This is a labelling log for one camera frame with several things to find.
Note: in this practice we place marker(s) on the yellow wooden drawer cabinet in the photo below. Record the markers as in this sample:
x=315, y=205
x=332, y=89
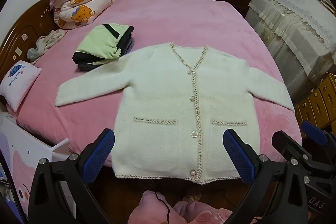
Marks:
x=317, y=98

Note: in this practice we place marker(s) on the white braid-trimmed cardigan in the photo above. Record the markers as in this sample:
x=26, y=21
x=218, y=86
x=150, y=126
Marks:
x=157, y=98

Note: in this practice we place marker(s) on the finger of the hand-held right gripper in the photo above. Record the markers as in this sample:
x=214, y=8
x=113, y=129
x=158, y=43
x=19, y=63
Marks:
x=313, y=130
x=284, y=140

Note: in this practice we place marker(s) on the person's pink pants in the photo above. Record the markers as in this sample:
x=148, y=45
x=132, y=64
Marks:
x=149, y=209

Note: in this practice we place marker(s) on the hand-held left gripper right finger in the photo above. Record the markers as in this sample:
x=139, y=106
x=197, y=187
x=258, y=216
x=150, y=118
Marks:
x=237, y=158

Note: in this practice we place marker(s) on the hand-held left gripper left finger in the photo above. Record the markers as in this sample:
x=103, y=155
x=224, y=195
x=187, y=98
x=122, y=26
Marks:
x=98, y=158

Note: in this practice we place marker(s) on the folded bear print quilt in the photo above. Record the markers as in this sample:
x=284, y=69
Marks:
x=78, y=3

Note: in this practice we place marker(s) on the bed with pink blanket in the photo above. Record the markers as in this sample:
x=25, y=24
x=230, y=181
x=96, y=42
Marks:
x=183, y=24

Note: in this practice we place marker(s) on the crumpled beige cloth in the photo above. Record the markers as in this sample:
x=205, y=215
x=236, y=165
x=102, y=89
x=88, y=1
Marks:
x=47, y=41

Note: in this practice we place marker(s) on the light green folded garment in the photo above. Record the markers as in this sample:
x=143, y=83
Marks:
x=97, y=43

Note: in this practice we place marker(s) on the lace covered furniture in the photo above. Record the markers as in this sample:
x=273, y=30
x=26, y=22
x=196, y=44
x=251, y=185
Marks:
x=288, y=29

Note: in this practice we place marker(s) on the stack of books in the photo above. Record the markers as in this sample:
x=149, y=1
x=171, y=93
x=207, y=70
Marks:
x=326, y=2

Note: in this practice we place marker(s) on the white pink cartoon board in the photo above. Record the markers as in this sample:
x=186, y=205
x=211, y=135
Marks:
x=15, y=150

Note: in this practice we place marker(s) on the dark folded clothes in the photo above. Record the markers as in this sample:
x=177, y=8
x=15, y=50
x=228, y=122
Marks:
x=127, y=36

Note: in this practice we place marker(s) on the brown wooden headboard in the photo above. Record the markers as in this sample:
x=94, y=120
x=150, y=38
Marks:
x=26, y=27

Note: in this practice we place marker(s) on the small white printed pillow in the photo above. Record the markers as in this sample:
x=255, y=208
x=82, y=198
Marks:
x=18, y=82

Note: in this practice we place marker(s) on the brown patterned slipper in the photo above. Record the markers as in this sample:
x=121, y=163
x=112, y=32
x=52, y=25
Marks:
x=191, y=193

